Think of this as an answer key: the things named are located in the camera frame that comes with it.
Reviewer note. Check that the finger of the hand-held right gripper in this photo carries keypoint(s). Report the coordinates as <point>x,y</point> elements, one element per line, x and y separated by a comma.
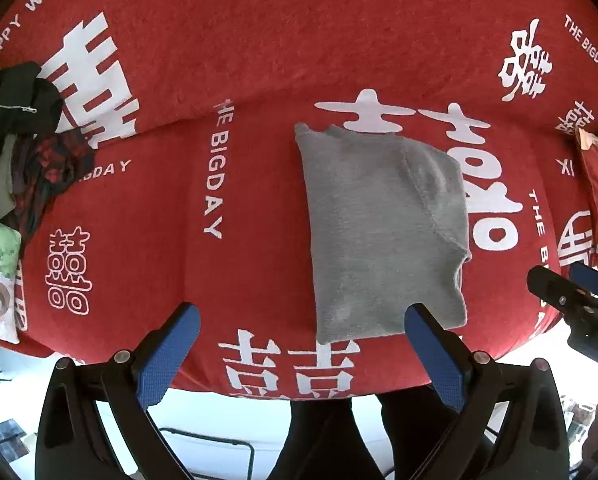
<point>595,281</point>
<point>554,286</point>

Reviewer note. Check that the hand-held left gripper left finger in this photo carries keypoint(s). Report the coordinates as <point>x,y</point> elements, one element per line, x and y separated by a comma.
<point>168,357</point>

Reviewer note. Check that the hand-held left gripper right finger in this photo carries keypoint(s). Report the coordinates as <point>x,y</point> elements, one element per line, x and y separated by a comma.
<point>435,357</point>

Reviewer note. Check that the grey sweater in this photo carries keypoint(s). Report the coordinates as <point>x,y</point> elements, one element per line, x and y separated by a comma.
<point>384,230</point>

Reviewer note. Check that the person's right leg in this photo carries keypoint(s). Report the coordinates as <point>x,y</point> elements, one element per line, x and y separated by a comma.
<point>419,435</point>

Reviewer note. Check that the red black plaid garment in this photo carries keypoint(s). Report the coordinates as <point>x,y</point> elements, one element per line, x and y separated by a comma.
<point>49,170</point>

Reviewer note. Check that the red printed blanket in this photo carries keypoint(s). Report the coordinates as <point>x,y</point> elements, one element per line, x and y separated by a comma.
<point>259,40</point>

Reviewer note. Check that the black metal frame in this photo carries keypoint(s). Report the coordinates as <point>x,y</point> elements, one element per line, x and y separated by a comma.
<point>249,452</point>

